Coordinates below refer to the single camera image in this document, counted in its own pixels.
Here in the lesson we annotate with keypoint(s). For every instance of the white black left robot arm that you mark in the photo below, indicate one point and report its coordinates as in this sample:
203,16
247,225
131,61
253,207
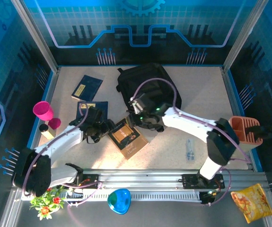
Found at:
64,142

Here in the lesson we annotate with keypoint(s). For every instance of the artificial plant with red flowers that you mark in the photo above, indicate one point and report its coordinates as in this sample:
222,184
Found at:
47,203

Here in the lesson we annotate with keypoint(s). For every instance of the aluminium mounting rail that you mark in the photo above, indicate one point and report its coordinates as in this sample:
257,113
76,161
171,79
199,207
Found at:
140,176

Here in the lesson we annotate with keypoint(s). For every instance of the orange plastic rack organizer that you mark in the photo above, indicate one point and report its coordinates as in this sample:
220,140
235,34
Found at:
250,125

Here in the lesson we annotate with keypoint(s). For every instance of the tall magenta plastic cup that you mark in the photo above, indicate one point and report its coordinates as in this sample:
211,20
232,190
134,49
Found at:
43,111

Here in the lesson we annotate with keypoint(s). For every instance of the cream bottle with black cap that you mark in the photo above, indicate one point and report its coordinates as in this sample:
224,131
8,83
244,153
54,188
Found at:
46,132

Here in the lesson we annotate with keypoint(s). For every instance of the blue green triangular dish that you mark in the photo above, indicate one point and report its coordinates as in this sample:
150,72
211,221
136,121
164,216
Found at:
119,201

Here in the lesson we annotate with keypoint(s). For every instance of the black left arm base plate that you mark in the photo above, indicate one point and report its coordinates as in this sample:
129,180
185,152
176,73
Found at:
90,180

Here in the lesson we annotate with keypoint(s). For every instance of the gold and black book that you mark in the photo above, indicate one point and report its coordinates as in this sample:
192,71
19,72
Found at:
128,139

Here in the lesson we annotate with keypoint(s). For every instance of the yellow snack bag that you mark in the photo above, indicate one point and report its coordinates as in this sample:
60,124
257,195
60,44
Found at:
251,203

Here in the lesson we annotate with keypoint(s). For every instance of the black fabric backpack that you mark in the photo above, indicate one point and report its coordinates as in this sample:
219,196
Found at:
135,78

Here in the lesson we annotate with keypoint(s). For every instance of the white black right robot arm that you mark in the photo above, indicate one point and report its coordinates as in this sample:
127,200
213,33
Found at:
187,120

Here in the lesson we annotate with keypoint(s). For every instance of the black electronics board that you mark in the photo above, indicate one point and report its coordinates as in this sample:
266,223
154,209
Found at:
207,197

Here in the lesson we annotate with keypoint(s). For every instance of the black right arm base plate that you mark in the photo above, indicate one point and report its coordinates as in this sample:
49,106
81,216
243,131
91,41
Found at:
190,180

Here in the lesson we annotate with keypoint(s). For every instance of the aluminium frame post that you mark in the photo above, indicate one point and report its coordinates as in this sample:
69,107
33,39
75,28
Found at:
244,35
37,35

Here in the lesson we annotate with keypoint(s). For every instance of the blue book with yellow label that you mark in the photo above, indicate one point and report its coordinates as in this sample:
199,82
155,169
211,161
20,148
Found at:
103,107
88,87

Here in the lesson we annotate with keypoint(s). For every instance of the small magenta plastic cup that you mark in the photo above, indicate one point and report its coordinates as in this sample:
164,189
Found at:
54,123

